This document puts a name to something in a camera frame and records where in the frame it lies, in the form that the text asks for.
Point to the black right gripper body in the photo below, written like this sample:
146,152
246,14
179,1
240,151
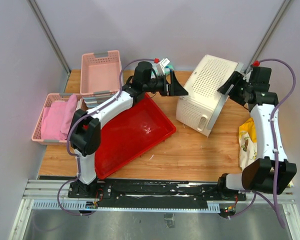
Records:
238,95

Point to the pink basket with cloths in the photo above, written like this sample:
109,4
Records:
36,136

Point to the pink perforated basket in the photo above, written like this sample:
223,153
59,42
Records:
100,73

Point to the yellow patterned cloth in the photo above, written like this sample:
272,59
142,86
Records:
247,139

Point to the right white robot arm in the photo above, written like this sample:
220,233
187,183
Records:
271,172

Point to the green white wipes packet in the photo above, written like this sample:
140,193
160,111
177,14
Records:
167,69

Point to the blue perforated basket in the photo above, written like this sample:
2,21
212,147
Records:
96,99

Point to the white perforated basket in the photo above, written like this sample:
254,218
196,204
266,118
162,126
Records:
95,103

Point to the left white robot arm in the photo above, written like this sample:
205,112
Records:
84,135

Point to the pink folded cloth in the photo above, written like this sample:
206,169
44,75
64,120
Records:
57,119

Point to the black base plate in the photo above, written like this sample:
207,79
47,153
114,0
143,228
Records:
151,194

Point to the red plastic tray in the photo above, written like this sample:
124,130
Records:
131,134

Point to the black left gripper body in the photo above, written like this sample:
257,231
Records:
161,85

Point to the large cream perforated container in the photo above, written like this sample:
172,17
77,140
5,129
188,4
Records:
202,106

